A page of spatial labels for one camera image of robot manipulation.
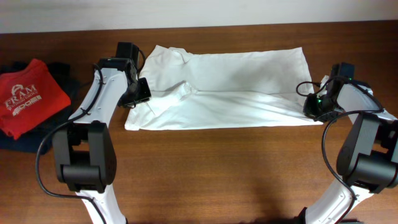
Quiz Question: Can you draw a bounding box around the right black cable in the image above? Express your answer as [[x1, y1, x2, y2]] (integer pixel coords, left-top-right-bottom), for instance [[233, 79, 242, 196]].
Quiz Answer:
[[295, 76, 385, 224]]

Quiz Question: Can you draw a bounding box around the black cable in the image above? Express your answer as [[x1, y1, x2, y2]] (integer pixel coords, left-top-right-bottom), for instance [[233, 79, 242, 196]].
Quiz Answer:
[[35, 49, 147, 224], [295, 76, 385, 224]]

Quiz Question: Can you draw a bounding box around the dark navy folded garment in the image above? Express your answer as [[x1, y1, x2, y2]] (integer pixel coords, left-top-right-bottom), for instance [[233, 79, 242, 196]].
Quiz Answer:
[[1, 62, 80, 153]]

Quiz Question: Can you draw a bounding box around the left black cable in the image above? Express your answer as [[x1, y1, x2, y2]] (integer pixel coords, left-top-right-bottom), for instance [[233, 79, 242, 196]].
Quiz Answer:
[[35, 49, 147, 224]]

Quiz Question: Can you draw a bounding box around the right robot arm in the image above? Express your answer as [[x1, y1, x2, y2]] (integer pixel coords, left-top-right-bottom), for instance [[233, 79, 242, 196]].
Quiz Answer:
[[293, 63, 397, 224]]

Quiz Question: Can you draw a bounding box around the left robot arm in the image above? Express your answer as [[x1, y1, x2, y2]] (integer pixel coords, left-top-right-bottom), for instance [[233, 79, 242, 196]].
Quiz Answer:
[[52, 42, 152, 223]]

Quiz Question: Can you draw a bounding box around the white t-shirt with robot print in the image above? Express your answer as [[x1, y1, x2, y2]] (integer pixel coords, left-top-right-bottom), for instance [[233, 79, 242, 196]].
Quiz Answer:
[[124, 45, 314, 131]]

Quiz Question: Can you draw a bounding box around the red folded printed t-shirt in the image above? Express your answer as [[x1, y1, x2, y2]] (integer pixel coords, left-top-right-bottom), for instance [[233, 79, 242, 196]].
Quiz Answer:
[[1, 59, 71, 140]]

